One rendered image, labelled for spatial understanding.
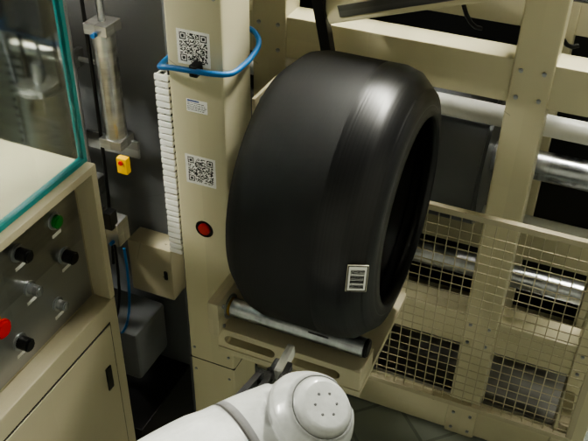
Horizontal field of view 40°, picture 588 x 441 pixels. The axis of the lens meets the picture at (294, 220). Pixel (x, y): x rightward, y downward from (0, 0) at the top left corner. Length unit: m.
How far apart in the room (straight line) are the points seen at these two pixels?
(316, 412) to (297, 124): 0.79
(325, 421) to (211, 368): 1.38
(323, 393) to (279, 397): 0.05
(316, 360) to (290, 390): 1.01
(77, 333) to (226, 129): 0.58
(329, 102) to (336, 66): 0.11
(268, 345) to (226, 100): 0.57
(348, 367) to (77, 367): 0.62
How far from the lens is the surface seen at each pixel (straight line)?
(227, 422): 0.87
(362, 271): 1.52
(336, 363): 1.85
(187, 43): 1.67
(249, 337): 1.91
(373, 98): 1.55
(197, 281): 2.02
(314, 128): 1.52
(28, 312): 1.81
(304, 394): 0.85
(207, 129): 1.74
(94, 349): 1.98
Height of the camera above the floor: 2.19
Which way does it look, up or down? 36 degrees down
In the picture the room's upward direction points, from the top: 1 degrees clockwise
